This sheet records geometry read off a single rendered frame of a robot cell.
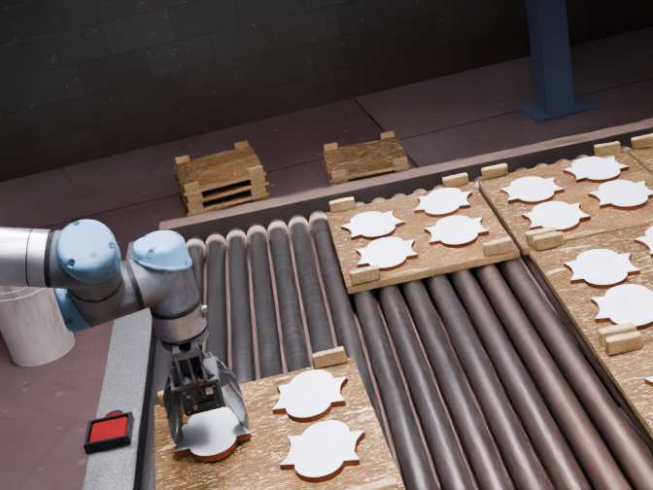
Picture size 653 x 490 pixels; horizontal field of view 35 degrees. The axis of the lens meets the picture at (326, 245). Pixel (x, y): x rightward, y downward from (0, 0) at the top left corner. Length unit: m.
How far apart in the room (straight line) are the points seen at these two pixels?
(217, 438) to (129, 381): 0.36
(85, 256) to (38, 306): 2.79
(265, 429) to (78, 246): 0.50
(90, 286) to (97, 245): 0.06
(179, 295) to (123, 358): 0.58
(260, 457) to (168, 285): 0.32
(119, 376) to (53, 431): 1.78
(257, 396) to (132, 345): 0.40
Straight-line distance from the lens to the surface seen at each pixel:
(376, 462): 1.55
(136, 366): 2.00
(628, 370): 1.68
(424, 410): 1.67
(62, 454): 3.61
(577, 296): 1.90
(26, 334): 4.16
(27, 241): 1.36
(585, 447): 1.56
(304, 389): 1.73
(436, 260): 2.10
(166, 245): 1.46
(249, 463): 1.61
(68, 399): 3.92
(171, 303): 1.48
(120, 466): 1.73
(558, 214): 2.20
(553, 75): 5.73
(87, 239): 1.33
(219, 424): 1.68
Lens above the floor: 1.84
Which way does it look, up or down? 24 degrees down
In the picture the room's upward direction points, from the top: 11 degrees counter-clockwise
